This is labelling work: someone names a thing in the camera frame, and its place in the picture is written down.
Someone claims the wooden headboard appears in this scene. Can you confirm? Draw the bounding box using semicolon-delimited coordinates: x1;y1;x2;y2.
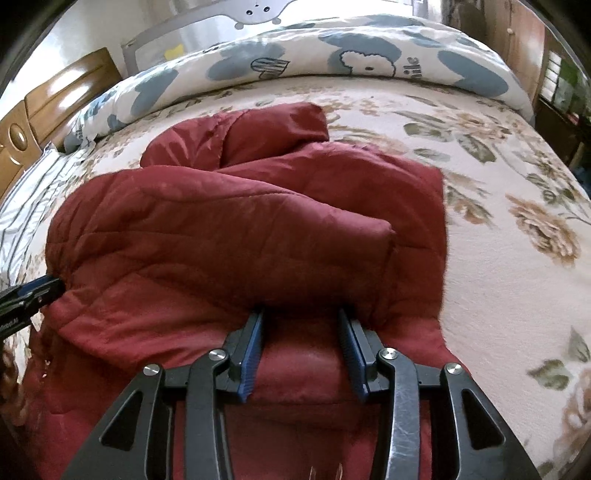
0;46;127;204

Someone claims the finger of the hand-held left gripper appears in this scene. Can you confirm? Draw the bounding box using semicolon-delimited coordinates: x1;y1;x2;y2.
0;274;64;319

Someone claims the grey bed rail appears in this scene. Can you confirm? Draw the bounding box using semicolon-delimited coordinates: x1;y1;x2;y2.
121;0;416;75

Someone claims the wooden wardrobe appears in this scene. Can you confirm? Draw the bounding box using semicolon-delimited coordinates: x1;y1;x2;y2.
480;0;548;100

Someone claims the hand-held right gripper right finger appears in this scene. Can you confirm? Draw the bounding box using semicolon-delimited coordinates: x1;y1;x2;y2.
337;308;543;480

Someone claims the red quilted jacket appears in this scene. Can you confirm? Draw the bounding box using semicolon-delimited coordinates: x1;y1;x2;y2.
30;102;467;480

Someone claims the blue and white printed duvet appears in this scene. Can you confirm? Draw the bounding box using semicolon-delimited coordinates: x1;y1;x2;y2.
62;13;536;153

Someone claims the striped pillow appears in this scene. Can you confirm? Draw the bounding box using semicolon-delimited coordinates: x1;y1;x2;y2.
0;138;100;241

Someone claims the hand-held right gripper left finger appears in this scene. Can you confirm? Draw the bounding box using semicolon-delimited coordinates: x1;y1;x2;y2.
60;308;266;480

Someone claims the dark wooden shelf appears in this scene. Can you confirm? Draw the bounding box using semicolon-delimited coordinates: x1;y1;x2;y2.
531;37;591;185

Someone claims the floral blanket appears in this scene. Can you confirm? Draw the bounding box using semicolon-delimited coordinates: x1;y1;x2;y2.
0;74;591;480

